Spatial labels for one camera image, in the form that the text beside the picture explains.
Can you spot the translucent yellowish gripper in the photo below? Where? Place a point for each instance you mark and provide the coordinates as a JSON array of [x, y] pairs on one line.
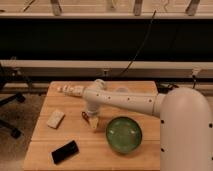
[[94, 122]]

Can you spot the green bowl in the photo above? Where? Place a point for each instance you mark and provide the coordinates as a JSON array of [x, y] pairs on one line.
[[123, 135]]

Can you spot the white sponge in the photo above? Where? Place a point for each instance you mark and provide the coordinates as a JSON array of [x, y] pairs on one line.
[[55, 119]]

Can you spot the white plastic bottle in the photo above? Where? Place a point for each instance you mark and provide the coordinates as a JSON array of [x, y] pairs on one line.
[[76, 91]]

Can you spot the black rectangular block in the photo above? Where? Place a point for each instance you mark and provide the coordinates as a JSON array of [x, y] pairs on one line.
[[64, 152]]

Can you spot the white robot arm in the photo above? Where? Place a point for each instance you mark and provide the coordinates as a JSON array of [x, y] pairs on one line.
[[186, 123]]

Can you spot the clear plastic cup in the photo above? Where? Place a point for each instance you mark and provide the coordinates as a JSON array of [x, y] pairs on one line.
[[122, 89]]

